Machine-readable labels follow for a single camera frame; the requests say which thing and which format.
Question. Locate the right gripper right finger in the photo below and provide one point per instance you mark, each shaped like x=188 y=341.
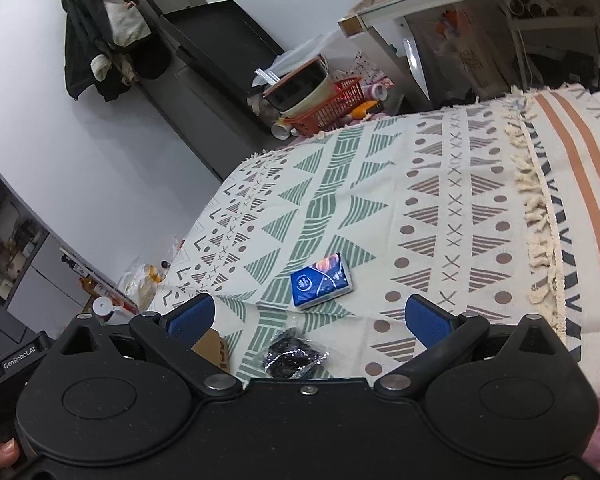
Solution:
x=448 y=339

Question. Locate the white desk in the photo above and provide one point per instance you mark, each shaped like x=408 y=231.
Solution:
x=480 y=10

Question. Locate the black item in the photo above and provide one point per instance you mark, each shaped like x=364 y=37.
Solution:
x=291 y=357

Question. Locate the white bowl-shaped appliance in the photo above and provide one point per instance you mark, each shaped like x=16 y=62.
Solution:
x=302 y=89

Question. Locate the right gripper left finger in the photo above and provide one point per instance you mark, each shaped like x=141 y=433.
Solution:
x=168 y=340

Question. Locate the patterned tasselled blanket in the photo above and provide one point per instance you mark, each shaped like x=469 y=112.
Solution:
x=426 y=204

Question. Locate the white round bottle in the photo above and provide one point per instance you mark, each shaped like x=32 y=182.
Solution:
x=103 y=306

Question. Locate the hanging dark clothes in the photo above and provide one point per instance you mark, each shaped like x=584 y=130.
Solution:
x=109 y=46

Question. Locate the red plastic basket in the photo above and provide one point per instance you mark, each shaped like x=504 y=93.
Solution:
x=324 y=117

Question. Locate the cardboard box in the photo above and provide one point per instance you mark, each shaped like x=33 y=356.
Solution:
x=213 y=348

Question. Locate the blue tissue pack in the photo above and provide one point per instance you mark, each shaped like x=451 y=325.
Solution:
x=320 y=282

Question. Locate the dark cabinet shelf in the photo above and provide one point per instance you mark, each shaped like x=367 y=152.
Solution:
x=21 y=237

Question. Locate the striped orange blanket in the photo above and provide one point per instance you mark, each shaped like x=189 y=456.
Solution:
x=562 y=128

